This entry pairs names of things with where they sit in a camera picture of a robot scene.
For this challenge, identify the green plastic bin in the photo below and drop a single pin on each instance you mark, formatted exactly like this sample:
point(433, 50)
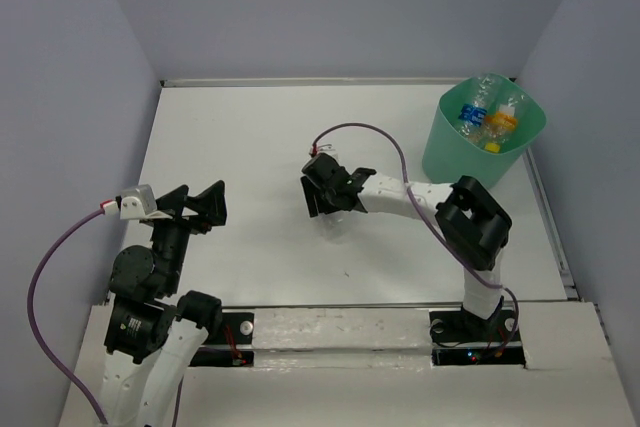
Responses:
point(448, 156)

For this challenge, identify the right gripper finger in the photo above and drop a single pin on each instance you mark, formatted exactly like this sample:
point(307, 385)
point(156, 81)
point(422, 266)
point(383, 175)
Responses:
point(331, 205)
point(313, 198)

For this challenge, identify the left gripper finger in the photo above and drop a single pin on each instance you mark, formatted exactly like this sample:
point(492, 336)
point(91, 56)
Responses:
point(171, 205)
point(210, 205)

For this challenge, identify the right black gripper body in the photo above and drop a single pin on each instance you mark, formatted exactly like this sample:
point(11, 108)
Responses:
point(325, 192)

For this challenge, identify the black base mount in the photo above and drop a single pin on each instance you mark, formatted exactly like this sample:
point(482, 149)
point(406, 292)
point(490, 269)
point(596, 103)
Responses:
point(231, 346)
point(458, 342)

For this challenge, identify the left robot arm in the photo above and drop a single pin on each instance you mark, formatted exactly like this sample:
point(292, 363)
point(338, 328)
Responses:
point(150, 343)

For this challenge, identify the yellow cap orange label bottle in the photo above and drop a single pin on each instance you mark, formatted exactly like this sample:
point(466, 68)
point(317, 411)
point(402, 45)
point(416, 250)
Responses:
point(505, 127)

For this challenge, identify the white foam strip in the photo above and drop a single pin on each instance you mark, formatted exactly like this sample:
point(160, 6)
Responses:
point(346, 338)

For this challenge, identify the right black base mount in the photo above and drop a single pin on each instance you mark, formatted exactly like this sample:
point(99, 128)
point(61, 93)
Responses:
point(458, 342)

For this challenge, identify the blue label clear bottle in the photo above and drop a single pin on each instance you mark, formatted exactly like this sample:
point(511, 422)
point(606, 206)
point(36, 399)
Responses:
point(481, 94)

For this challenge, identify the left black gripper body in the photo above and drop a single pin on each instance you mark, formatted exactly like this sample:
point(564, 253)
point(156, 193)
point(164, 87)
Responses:
point(172, 236)

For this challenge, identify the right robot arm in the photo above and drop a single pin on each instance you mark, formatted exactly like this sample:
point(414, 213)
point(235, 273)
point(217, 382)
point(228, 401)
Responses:
point(473, 227)

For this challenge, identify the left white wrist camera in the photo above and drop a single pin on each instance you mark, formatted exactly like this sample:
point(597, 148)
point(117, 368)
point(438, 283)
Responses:
point(139, 203)

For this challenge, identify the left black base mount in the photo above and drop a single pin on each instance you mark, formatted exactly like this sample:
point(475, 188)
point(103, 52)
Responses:
point(231, 346)

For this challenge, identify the white blue label bottle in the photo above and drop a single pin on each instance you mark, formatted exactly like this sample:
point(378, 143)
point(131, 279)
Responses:
point(334, 227)

